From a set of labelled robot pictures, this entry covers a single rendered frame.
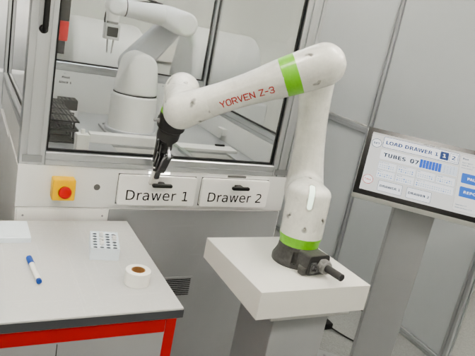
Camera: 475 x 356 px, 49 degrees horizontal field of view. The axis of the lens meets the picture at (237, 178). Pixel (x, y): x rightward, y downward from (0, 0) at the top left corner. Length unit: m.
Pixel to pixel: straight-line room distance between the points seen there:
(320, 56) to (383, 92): 1.96
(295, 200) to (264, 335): 0.42
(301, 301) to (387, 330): 0.99
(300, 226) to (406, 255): 0.84
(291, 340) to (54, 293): 0.71
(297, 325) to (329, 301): 0.16
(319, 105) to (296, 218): 0.36
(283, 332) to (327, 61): 0.79
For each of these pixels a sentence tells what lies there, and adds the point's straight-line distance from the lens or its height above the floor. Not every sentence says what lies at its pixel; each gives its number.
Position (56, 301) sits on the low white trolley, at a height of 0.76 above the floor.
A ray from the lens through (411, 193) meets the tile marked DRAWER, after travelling 2.14.
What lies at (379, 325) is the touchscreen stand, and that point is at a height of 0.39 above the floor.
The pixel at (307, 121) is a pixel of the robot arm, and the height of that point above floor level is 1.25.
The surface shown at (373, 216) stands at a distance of 3.39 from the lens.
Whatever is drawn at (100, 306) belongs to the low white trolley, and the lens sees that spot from 1.38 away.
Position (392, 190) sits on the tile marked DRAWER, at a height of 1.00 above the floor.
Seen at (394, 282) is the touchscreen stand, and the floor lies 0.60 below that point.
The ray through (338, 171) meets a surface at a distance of 3.66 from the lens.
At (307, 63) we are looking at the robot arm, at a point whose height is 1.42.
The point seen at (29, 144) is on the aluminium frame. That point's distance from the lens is 1.77.
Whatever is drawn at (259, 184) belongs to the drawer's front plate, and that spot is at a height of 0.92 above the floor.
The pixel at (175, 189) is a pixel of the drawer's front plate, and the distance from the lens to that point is 1.92.
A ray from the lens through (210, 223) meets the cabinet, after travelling 2.05.
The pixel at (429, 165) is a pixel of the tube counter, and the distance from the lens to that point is 2.21.
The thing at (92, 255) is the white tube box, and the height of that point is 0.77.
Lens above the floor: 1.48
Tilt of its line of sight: 16 degrees down
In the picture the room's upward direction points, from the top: 11 degrees clockwise
